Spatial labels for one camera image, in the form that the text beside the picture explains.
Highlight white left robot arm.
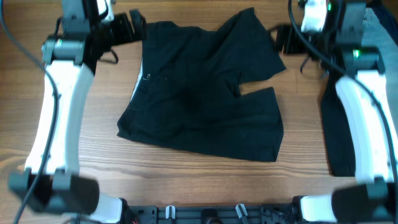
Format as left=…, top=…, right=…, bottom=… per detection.
left=8, top=1, right=146, bottom=223

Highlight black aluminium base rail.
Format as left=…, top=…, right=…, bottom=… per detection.
left=130, top=203, right=299, bottom=224

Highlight black shorts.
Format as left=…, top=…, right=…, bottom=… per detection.
left=117, top=8, right=285, bottom=162

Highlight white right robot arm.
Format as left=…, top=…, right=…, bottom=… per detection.
left=275, top=1, right=397, bottom=223

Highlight light blue denim shorts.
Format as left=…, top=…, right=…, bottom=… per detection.
left=361, top=8, right=397, bottom=132

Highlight dark folded garment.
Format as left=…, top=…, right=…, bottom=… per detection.
left=320, top=75, right=356, bottom=177

